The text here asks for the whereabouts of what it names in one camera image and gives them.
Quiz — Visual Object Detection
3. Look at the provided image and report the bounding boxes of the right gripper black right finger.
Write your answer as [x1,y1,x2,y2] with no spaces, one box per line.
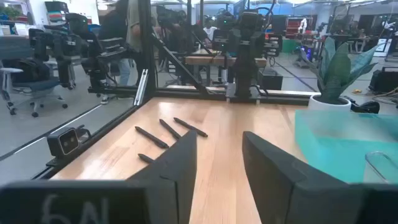
[241,131,398,224]

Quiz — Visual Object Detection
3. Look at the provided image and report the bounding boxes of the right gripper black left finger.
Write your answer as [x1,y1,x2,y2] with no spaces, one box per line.
[0,129,198,224]

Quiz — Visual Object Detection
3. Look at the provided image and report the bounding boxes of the black pen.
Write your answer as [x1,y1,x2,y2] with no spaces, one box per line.
[134,126,170,149]
[159,118,182,140]
[173,117,209,138]
[137,153,155,164]

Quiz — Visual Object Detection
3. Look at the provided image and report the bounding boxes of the teal plastic bin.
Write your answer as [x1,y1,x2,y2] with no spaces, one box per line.
[294,109,398,184]

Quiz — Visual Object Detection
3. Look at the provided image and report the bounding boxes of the white plant pot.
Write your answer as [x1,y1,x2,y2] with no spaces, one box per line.
[307,94,352,111]

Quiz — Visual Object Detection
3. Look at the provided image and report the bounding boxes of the clear plastic bin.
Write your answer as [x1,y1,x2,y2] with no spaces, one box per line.
[363,151,398,184]

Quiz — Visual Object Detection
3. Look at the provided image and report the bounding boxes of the black box on floor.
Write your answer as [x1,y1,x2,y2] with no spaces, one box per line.
[259,67,284,91]

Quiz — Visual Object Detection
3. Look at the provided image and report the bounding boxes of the black power adapter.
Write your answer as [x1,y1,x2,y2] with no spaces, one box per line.
[343,96,381,114]

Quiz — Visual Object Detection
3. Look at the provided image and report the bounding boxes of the green snake plant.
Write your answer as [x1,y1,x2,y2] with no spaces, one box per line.
[300,36,379,105]

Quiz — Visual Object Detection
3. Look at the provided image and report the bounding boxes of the wooden background table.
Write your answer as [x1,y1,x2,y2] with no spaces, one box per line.
[185,49,268,68]

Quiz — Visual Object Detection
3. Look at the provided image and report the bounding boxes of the black equipment case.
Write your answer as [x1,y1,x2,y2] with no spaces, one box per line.
[368,67,398,94]

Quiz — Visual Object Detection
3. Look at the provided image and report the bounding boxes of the red shelf unit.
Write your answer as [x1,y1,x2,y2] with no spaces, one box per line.
[285,17,313,40]

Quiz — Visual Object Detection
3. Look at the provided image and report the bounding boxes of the person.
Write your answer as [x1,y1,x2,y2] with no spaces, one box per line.
[202,17,218,41]
[98,0,131,105]

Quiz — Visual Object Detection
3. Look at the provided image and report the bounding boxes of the grey office chair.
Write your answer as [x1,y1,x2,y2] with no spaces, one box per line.
[0,67,69,118]

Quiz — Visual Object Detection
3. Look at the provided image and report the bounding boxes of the black backpack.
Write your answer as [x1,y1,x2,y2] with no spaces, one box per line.
[1,58,50,84]

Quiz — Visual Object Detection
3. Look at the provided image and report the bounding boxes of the silver aluminium rail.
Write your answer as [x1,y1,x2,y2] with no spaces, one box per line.
[132,68,149,106]

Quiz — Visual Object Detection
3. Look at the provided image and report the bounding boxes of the small black table camera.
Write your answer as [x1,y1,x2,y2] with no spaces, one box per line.
[46,126,81,158]

